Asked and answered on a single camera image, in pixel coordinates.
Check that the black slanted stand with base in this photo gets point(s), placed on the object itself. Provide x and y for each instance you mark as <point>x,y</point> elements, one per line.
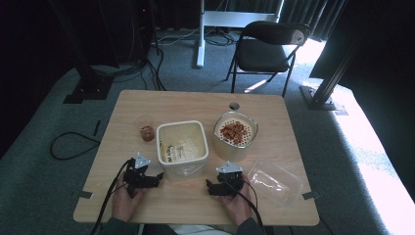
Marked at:
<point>326,88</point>

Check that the clear plastic cup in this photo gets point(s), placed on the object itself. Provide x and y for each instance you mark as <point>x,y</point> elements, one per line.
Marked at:
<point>146,128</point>

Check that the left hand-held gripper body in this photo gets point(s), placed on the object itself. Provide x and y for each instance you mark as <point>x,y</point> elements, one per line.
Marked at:
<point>138,179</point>

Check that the person's left hand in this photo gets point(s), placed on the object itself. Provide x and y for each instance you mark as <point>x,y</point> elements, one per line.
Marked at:
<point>124,204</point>

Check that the cream square plastic tub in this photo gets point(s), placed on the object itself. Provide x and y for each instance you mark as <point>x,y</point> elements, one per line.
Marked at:
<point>182,163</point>

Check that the person's white clothing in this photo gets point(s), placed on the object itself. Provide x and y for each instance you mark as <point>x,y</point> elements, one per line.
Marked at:
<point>199,230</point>

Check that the black folding chair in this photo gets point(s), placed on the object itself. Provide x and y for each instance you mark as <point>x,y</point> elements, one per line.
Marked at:
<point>264,55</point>

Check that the black computer tower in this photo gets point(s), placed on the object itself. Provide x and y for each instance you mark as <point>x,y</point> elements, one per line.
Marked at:
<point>130,29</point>

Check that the pile of dried red berries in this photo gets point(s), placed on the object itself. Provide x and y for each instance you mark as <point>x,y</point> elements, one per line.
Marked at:
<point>234,132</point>

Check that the clear plastic tray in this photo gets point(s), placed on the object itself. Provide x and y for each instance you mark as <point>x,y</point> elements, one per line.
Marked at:
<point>277,182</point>

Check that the clear packet with yellow print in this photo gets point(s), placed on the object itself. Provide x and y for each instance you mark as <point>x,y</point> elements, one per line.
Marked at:
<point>173,152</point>

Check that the black tape strip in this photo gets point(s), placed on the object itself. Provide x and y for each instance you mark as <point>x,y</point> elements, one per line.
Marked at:
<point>97,128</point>

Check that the black stand with flat base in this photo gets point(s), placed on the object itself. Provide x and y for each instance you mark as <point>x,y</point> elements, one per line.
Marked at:
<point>88,86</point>

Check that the person's right hand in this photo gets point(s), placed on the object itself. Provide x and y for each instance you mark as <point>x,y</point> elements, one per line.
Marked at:
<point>238,207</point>

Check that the white desk frame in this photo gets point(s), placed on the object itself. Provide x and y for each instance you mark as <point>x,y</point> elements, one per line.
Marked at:
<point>228,19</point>

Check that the dark curtain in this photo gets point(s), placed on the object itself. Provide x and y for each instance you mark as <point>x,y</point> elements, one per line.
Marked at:
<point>303,13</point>

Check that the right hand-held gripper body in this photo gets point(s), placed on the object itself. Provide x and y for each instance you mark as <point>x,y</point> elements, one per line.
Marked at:
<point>232,180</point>

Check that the grey tape strip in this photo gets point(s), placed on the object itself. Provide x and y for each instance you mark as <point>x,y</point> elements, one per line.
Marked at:
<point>310,195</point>
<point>83,194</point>

